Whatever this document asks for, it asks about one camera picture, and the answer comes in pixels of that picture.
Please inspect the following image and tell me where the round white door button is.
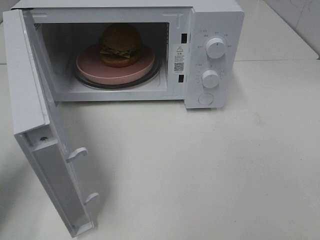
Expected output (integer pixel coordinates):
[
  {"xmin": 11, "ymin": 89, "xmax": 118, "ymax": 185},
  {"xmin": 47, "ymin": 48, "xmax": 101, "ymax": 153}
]
[{"xmin": 198, "ymin": 93, "xmax": 214, "ymax": 106}]

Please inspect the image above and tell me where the burger with lettuce and cheese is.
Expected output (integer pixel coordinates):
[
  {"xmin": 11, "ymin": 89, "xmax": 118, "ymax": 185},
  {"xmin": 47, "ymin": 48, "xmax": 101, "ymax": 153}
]
[{"xmin": 99, "ymin": 23, "xmax": 143, "ymax": 68}]

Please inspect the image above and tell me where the pink round plate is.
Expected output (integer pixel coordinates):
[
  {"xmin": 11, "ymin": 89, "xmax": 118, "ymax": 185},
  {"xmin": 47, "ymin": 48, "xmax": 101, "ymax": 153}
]
[{"xmin": 76, "ymin": 44, "xmax": 156, "ymax": 85}]

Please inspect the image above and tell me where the white microwave door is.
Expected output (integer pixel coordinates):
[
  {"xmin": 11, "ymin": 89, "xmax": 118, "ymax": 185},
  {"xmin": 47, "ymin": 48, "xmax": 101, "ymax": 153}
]
[{"xmin": 3, "ymin": 9, "xmax": 95, "ymax": 237}]

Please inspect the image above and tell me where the glass microwave turntable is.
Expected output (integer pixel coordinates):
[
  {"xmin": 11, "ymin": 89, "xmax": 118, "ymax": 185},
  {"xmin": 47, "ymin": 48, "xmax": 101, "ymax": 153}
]
[{"xmin": 73, "ymin": 58, "xmax": 162, "ymax": 92}]

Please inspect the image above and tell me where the lower white microwave knob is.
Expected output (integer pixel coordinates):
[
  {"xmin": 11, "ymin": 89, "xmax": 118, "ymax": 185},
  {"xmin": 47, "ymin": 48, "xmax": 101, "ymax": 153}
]
[{"xmin": 201, "ymin": 70, "xmax": 220, "ymax": 89}]

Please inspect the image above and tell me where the white microwave knob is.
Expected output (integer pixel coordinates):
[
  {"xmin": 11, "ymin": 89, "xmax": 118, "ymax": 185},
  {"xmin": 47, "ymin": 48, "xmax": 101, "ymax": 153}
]
[
  {"xmin": 205, "ymin": 36, "xmax": 226, "ymax": 59},
  {"xmin": 201, "ymin": 70, "xmax": 220, "ymax": 89}
]

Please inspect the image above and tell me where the white microwave oven body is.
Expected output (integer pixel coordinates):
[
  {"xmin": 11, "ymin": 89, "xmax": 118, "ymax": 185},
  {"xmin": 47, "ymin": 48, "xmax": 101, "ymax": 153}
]
[{"xmin": 10, "ymin": 0, "xmax": 245, "ymax": 109}]

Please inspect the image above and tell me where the upper white microwave knob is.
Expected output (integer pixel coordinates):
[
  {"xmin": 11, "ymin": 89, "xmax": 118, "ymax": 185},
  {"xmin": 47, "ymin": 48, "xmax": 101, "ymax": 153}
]
[{"xmin": 205, "ymin": 36, "xmax": 226, "ymax": 59}]

